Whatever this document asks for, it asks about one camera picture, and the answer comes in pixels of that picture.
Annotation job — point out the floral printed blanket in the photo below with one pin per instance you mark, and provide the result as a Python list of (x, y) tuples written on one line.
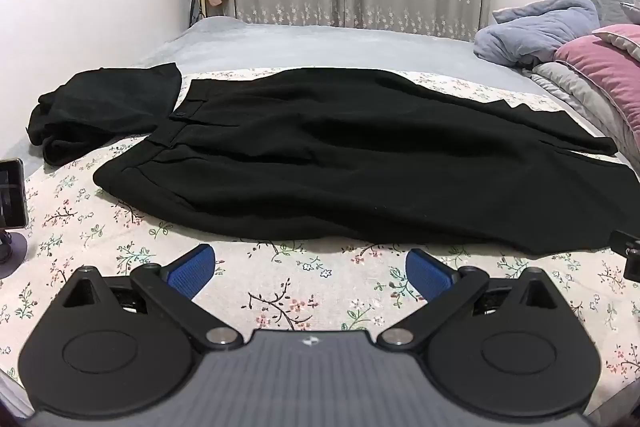
[(300, 277)]

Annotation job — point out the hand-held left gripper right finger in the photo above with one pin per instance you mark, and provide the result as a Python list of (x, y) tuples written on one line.
[(427, 272)]

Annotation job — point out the folded black garment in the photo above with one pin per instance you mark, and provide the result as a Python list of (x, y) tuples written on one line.
[(100, 112)]

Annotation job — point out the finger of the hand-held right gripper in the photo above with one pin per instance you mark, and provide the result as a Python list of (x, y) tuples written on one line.
[(631, 242)]

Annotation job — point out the dark phone stand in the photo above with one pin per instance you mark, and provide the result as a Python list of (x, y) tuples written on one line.
[(12, 254)]

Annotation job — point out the smartphone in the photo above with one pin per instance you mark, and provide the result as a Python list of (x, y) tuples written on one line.
[(11, 194)]

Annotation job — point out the grey quilt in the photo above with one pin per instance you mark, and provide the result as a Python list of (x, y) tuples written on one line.
[(590, 112)]

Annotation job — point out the large pink pillow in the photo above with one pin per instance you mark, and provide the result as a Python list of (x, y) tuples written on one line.
[(595, 67)]

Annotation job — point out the blue-grey crumpled blanket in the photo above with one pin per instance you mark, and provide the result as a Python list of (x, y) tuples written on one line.
[(530, 32)]

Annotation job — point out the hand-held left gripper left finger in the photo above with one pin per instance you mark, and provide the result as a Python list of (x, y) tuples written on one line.
[(192, 269)]

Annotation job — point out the grey bed sheet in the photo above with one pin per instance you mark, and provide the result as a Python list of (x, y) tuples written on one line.
[(300, 47)]

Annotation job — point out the pink and grey pillow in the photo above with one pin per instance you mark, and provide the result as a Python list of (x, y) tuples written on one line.
[(622, 37)]

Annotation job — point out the black pants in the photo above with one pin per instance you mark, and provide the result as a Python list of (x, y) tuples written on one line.
[(325, 157)]

